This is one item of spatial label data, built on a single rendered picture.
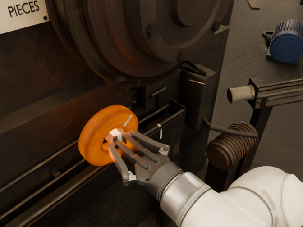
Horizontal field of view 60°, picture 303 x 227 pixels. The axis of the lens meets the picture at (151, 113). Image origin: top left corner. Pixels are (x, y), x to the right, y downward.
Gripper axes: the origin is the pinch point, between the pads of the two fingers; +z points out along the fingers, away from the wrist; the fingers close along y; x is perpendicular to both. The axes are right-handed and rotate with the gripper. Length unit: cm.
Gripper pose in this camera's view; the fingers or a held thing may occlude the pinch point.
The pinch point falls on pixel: (109, 131)
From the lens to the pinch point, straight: 62.1
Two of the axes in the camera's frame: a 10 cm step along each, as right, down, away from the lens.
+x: 0.4, -7.5, -6.6
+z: -6.9, -5.0, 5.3
